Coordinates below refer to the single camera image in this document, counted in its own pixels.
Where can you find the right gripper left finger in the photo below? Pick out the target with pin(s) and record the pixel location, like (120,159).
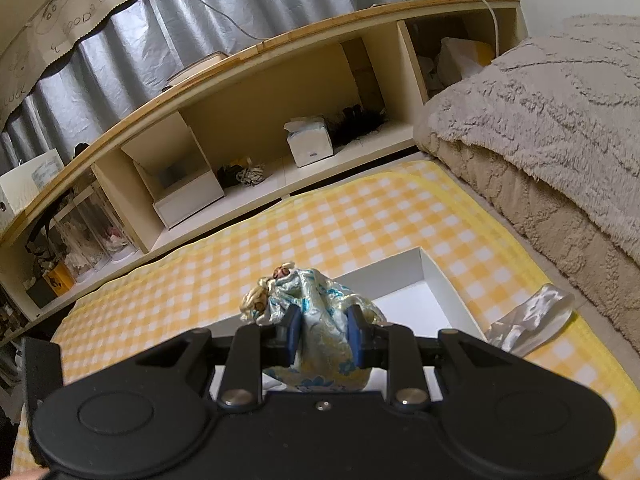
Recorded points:
(254,348)

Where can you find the pink doll in clear case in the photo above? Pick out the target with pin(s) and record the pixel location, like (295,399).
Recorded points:
(107,226)

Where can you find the yellow small box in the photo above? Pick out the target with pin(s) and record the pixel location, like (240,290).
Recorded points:
(59,279)

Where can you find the beige fluffy blanket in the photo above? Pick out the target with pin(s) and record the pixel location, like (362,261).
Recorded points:
(549,134)

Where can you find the roll of tape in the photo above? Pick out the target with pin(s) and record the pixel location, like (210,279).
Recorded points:
(47,171)

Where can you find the white shallow cardboard box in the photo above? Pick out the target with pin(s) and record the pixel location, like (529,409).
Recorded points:
(409,289)

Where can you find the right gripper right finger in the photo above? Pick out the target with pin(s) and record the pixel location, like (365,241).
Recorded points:
(393,348)

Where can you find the white tissue box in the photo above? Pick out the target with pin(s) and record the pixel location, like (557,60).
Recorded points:
(308,139)

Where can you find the silver curtain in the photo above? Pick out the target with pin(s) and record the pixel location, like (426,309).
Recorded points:
(127,60)

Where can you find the blue floral silk pouch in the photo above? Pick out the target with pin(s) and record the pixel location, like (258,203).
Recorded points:
(323,359)

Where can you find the white storage box on shelf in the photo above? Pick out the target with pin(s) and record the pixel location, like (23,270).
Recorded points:
(18,190)

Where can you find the open white small box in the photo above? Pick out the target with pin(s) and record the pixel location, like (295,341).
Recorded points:
(174,169)

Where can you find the brown paper valance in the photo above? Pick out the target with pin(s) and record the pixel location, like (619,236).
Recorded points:
(54,28)

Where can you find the book on shelf top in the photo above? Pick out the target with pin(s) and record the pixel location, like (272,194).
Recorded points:
(195,68)

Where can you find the wooden headboard shelf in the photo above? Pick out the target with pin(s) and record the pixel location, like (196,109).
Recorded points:
(237,110)

